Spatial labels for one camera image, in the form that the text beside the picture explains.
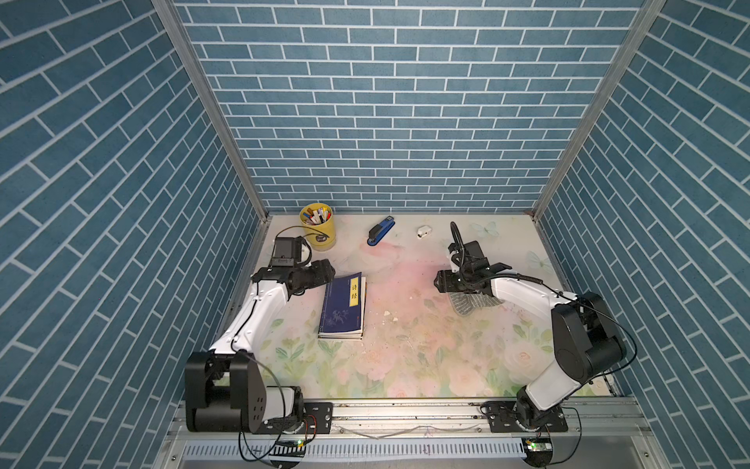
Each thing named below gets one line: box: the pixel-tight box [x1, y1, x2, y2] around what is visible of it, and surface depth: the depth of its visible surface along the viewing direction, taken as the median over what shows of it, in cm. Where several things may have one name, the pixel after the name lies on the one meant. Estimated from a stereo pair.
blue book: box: [318, 271, 368, 341], surface depth 88 cm
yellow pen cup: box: [298, 202, 337, 252], surface depth 105 cm
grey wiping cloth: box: [448, 291, 504, 316], surface depth 95 cm
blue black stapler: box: [367, 214, 396, 247], surface depth 114 cm
